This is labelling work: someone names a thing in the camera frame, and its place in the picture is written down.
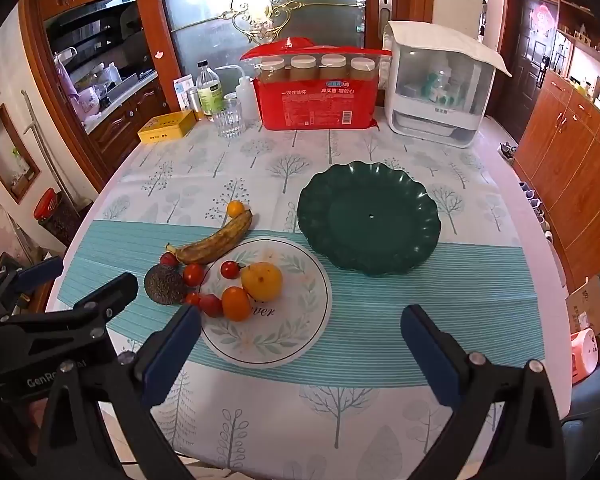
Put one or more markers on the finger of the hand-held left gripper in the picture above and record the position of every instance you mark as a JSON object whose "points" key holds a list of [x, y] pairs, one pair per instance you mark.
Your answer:
{"points": [[35, 271], [111, 294]]}

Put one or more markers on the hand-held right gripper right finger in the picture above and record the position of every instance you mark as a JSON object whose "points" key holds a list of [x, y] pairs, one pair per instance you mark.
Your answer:
{"points": [[425, 355]]}

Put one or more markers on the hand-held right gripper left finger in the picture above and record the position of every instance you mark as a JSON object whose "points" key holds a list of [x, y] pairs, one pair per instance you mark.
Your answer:
{"points": [[172, 357]]}

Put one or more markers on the dark green avocado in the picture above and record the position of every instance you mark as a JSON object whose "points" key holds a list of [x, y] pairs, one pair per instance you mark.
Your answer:
{"points": [[164, 284]]}

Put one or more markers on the red cherry tomato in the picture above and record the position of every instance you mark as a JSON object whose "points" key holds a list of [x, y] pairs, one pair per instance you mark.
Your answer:
{"points": [[192, 299], [168, 259], [230, 269], [193, 274], [211, 305]]}

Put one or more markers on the orange mandarin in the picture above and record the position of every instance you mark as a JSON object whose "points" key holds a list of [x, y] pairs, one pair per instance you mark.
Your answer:
{"points": [[236, 304]]}

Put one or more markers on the large yellow citrus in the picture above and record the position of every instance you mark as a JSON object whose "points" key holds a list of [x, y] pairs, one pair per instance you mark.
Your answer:
{"points": [[261, 281]]}

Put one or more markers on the white floral ceramic plate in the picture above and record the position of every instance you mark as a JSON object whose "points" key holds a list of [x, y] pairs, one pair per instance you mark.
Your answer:
{"points": [[285, 320]]}

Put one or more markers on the green scalloped plastic plate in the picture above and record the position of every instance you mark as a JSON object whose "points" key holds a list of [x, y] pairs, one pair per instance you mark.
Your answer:
{"points": [[370, 232]]}

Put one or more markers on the red waste bin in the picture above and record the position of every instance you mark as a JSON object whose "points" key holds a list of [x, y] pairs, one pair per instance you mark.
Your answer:
{"points": [[50, 206]]}

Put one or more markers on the spotted ripe banana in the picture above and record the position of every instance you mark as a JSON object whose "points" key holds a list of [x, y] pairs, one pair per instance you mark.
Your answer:
{"points": [[215, 246]]}

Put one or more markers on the small orange kumquat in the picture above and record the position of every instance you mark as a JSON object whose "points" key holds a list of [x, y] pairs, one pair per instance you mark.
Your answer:
{"points": [[235, 208]]}

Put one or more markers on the pink small appliance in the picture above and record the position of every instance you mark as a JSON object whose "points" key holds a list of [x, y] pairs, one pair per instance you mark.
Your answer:
{"points": [[584, 352]]}

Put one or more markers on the cardboard box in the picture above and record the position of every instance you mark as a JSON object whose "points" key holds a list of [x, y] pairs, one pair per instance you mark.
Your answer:
{"points": [[587, 305]]}

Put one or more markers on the yellow tin box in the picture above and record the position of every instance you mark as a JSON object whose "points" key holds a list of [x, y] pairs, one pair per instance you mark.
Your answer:
{"points": [[165, 127]]}

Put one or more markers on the tree print tablecloth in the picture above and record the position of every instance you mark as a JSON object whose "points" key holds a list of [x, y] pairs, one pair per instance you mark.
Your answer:
{"points": [[260, 170]]}

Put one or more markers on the small metal can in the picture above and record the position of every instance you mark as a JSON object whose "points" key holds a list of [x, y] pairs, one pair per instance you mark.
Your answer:
{"points": [[194, 102]]}

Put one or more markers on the clear ribbed drinking glass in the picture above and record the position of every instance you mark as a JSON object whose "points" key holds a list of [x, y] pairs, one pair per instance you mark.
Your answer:
{"points": [[228, 117]]}

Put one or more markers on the white paper packet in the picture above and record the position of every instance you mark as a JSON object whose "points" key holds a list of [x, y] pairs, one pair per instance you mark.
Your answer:
{"points": [[182, 92]]}

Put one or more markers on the clear bottle with green label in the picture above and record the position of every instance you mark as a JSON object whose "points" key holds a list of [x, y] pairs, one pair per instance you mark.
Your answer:
{"points": [[209, 92]]}

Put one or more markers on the white squeeze wash bottle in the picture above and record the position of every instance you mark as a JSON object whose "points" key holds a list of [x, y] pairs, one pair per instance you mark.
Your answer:
{"points": [[245, 100]]}

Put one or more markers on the wooden storage cabinet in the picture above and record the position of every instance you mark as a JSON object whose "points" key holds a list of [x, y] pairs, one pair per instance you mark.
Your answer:
{"points": [[565, 160]]}

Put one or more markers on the black range hood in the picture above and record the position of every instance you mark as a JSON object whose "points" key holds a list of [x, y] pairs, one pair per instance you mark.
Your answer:
{"points": [[90, 25]]}

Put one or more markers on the white bottle sterilizer cabinet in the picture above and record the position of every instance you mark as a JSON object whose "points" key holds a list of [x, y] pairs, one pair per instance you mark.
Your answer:
{"points": [[435, 90]]}

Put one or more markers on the red paper cup package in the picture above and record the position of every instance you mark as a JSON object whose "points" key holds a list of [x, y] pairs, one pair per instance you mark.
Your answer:
{"points": [[310, 105]]}

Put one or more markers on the frosted glass door gold ornament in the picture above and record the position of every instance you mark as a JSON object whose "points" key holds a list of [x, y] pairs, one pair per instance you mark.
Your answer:
{"points": [[205, 5]]}

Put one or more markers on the clear box with red lid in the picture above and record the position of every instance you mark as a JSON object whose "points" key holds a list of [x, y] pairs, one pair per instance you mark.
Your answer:
{"points": [[300, 47]]}

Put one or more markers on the dark entrance door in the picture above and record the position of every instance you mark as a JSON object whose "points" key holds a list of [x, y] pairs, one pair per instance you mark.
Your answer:
{"points": [[527, 60]]}

